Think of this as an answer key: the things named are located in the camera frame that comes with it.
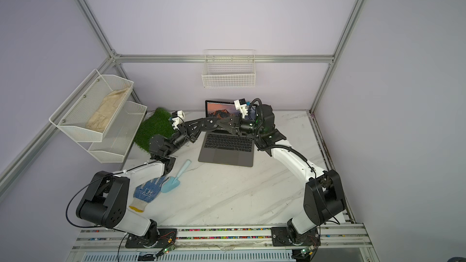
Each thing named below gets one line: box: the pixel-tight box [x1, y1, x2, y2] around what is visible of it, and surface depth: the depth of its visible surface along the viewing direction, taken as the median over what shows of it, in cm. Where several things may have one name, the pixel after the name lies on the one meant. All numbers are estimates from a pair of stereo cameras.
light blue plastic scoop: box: [160, 159, 192, 193], surface depth 90 cm
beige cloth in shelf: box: [85, 87, 131, 133], surface depth 81 cm
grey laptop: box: [197, 100, 255, 168], surface depth 103 cm
